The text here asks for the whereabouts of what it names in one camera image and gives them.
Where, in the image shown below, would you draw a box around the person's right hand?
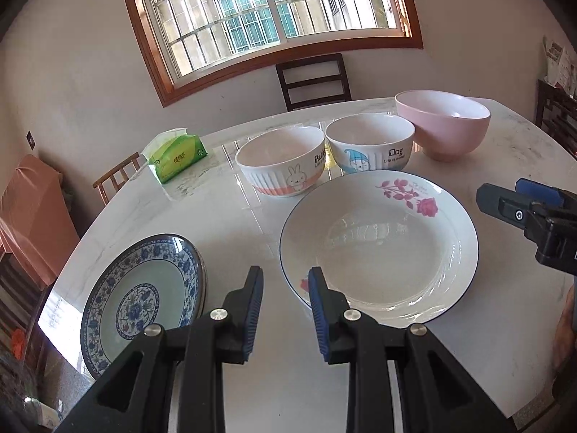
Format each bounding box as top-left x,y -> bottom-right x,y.
552,287 -> 576,373

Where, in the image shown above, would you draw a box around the dark wooden bench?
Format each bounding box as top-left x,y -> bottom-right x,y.
0,248 -> 50,376

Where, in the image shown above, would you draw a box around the white blue dog bowl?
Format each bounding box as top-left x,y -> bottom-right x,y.
325,113 -> 416,173

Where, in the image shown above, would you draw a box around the pink cloth covered furniture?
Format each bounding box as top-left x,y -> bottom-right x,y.
1,154 -> 79,287

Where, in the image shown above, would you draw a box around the white pink rabbit bowl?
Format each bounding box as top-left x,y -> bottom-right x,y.
236,125 -> 326,197

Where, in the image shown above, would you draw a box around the green tissue pack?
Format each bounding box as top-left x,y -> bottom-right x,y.
141,128 -> 207,184

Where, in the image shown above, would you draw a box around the blue white floral plate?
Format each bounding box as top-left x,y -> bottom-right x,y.
80,233 -> 207,379

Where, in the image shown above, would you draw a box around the black wall switch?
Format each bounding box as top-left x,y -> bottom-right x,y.
26,131 -> 36,150

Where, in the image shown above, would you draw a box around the brown framed barred window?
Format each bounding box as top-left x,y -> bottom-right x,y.
124,0 -> 423,106

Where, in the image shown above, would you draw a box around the light wooden chair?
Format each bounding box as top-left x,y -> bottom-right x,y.
93,153 -> 141,205

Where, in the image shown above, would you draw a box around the white plate pink roses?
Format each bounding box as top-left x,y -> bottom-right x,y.
280,170 -> 479,327

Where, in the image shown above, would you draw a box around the dark wooden chair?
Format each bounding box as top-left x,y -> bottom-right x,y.
275,53 -> 352,111

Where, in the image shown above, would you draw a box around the papers on cabinet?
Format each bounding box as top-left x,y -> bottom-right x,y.
543,37 -> 576,98

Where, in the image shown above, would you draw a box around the dark wooden cabinet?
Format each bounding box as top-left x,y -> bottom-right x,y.
534,79 -> 577,157

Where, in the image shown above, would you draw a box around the plain pink bowl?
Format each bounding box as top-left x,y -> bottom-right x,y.
394,90 -> 491,162

